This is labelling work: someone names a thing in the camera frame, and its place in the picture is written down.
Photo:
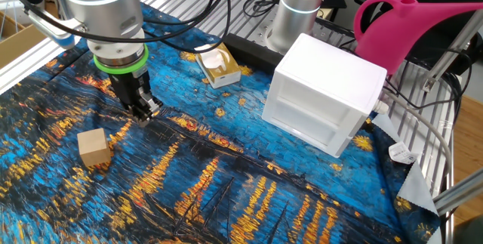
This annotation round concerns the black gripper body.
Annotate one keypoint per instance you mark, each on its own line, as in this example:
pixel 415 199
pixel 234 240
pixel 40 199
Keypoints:
pixel 128 83

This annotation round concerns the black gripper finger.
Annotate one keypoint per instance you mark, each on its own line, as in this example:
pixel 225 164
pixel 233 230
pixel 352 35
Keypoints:
pixel 142 115
pixel 151 101

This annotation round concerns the small plain wooden cube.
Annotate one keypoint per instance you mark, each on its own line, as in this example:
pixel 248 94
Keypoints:
pixel 94 147

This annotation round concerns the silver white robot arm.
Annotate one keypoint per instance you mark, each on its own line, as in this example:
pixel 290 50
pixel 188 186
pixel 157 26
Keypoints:
pixel 102 10

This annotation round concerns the golden tissue box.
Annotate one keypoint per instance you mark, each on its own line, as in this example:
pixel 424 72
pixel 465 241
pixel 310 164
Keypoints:
pixel 226 72

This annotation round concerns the blue yellow painting-print tablecloth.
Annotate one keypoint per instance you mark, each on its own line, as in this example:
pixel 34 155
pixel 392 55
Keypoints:
pixel 226 142

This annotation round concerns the black foam strip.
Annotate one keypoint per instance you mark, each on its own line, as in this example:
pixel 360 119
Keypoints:
pixel 249 53

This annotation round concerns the brown cardboard box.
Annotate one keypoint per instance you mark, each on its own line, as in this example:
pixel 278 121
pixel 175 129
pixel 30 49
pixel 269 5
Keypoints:
pixel 22 45

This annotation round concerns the white plastic drawer box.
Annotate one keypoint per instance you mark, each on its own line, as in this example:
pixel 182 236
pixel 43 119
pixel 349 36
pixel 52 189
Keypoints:
pixel 328 70

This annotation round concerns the pink plastic watering can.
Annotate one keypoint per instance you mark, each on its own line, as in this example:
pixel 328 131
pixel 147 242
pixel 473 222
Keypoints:
pixel 396 32

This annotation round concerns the white printed label tag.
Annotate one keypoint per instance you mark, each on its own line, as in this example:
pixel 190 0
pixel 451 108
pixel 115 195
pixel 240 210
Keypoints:
pixel 402 153

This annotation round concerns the silver blue wrist camera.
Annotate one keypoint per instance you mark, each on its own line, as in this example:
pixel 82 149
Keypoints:
pixel 53 30

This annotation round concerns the aluminium table edge rail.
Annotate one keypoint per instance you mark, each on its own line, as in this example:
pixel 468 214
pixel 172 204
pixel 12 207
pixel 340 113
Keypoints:
pixel 22 66

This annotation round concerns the slanted aluminium frame profile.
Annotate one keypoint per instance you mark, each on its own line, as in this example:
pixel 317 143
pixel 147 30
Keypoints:
pixel 449 53

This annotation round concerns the thick aluminium frame profile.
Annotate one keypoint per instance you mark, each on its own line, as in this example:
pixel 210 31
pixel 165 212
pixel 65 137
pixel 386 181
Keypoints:
pixel 460 193

